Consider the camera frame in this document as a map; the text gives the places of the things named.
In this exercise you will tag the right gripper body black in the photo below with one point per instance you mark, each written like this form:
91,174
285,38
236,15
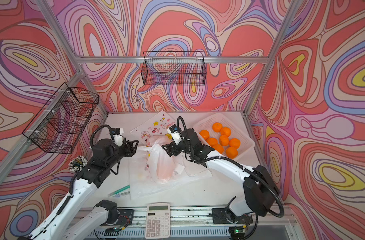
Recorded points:
182,147

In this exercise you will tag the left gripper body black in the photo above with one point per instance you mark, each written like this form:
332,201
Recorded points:
118,154

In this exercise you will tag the printed white plastic bag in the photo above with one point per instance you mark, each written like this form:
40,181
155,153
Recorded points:
153,151

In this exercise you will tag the white plastic fruit basket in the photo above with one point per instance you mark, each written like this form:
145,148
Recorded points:
205,133

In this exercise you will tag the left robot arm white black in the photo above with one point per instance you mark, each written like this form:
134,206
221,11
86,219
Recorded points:
81,187

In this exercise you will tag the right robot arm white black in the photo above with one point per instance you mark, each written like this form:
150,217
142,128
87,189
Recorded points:
261,196

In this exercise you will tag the cup of pens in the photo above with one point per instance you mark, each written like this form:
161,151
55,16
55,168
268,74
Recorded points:
77,164

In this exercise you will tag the clear plastic bag bottom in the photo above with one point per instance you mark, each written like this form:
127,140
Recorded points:
144,183

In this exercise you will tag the orange fruit bottom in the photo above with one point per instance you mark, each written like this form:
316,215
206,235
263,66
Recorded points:
232,152

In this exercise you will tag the green pen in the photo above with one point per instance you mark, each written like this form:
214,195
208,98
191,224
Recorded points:
122,191

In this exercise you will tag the white desk calculator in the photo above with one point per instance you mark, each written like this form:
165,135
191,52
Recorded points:
157,225

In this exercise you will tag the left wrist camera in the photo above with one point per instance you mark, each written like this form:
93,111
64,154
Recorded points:
117,136

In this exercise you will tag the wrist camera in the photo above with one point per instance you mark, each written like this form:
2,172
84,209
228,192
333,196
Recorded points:
175,132
117,136

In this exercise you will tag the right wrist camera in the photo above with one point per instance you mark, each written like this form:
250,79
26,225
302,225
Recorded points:
175,132

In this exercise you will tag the black wire basket left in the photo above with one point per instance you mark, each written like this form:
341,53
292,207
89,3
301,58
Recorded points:
65,117

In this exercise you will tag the black wire basket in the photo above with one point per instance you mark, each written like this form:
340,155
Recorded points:
174,68
65,117

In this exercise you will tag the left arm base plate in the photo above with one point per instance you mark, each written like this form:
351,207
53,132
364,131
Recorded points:
122,217

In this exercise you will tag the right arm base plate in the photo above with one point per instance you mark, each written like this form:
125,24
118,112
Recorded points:
225,216

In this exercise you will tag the black wire basket back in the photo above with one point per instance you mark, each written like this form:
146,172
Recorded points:
174,68

